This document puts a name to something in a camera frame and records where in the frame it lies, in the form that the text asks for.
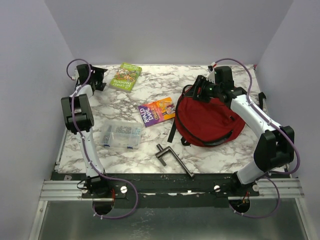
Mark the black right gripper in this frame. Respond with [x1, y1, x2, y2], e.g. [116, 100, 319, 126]
[184, 75, 222, 104]

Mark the green treehouse book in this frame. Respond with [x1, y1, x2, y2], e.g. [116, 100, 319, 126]
[109, 62, 142, 93]

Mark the red backpack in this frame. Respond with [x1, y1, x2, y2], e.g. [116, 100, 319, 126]
[166, 84, 267, 148]

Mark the purple orange Roald Dahl book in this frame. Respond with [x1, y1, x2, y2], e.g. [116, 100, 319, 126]
[138, 97, 176, 128]

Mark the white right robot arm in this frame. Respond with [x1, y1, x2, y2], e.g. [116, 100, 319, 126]
[167, 63, 295, 196]

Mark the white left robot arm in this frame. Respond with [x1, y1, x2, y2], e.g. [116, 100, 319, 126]
[60, 60, 111, 198]

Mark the clear plastic bag of parts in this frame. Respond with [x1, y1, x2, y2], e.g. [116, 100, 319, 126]
[100, 120, 143, 150]

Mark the dark metal T-shaped tool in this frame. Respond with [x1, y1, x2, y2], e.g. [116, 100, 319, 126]
[155, 144, 195, 179]

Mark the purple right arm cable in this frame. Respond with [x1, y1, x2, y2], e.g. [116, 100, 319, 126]
[208, 58, 301, 219]

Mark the aluminium rail frame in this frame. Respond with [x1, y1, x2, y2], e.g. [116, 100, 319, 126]
[27, 65, 311, 240]

